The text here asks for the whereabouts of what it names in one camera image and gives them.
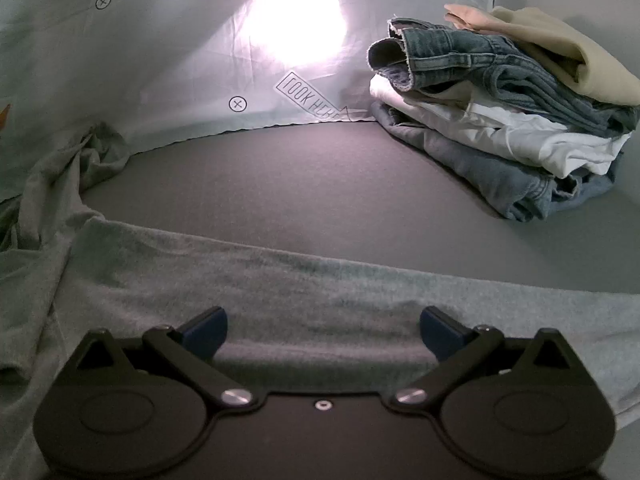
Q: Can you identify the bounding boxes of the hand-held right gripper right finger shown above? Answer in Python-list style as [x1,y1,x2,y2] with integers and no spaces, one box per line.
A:
[389,306,587,407]

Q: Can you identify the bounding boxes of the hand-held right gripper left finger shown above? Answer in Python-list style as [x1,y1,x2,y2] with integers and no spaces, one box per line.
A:
[60,306,256,408]

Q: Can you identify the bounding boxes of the grey-green long sleeve shirt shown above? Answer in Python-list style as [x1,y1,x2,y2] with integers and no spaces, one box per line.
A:
[0,122,640,480]

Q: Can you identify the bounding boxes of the light grey-blue folded jeans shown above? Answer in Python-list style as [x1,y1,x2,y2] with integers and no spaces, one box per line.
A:
[372,102,626,222]

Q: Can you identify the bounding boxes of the white folded garment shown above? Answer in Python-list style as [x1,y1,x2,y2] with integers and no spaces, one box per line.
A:
[370,75,632,179]

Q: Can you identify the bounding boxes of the white printed sheet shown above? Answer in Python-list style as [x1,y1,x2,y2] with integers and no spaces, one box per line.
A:
[0,0,497,203]

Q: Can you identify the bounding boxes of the blue denim jeans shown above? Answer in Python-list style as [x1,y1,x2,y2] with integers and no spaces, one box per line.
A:
[367,17,639,137]

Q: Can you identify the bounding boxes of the beige folded cloth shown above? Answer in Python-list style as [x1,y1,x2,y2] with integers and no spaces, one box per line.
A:
[487,6,640,109]

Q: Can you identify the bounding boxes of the peach folded cloth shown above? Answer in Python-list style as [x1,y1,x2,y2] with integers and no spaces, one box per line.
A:
[444,3,501,34]

